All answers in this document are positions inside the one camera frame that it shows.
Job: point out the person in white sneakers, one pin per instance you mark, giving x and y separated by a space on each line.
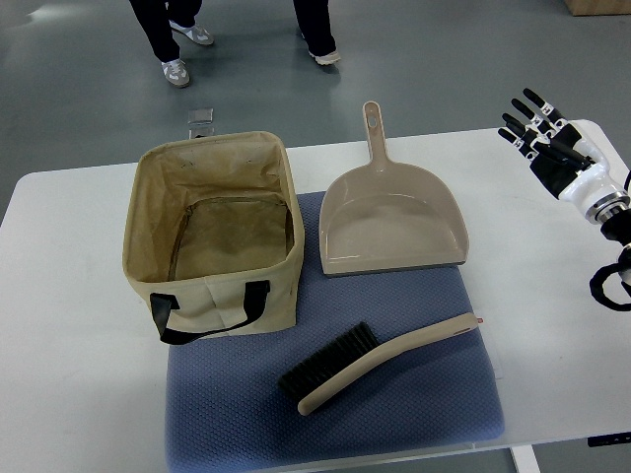
159 20

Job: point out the white table leg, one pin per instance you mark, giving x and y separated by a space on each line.
524 459

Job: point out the beige fabric bag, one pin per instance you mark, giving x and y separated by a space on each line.
214 237

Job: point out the metal floor outlet plate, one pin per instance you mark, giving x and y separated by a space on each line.
200 123

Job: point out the beige brush black bristles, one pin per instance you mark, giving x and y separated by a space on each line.
342 361

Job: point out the beige plastic dustpan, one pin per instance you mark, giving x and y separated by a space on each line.
385 216

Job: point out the black table control panel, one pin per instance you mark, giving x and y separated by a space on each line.
609 440

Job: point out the blue textured mat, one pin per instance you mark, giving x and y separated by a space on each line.
226 413

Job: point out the person in beige shoes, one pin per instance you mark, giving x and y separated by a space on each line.
314 23

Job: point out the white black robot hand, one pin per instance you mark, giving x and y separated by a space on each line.
564 158

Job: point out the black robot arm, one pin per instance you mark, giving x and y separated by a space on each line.
618 227

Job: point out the cardboard box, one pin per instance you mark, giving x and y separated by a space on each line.
579 8

